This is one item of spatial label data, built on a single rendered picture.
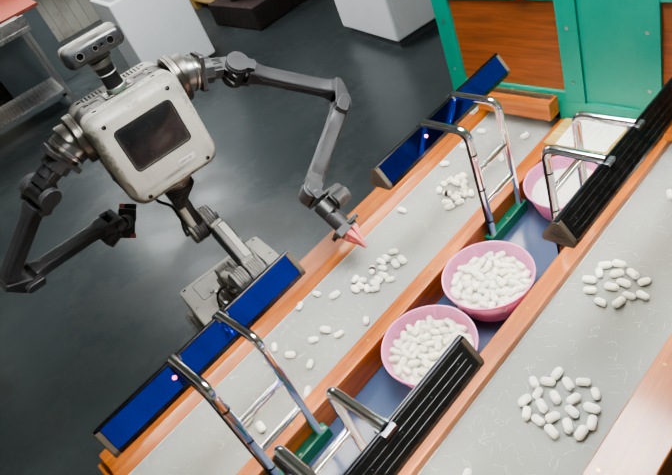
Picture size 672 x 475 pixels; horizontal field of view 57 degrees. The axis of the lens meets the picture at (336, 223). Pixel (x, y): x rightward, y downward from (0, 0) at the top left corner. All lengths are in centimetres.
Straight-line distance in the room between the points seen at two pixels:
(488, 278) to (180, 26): 474
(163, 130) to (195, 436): 92
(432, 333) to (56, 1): 844
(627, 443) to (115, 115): 158
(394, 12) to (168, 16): 220
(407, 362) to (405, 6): 356
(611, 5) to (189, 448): 175
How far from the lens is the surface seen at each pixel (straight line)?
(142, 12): 601
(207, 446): 185
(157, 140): 205
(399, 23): 492
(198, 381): 144
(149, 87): 201
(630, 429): 153
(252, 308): 158
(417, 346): 176
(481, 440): 157
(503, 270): 187
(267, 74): 220
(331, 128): 215
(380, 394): 179
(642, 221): 197
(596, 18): 212
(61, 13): 968
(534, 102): 231
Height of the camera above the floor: 210
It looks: 37 degrees down
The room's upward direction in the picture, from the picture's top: 25 degrees counter-clockwise
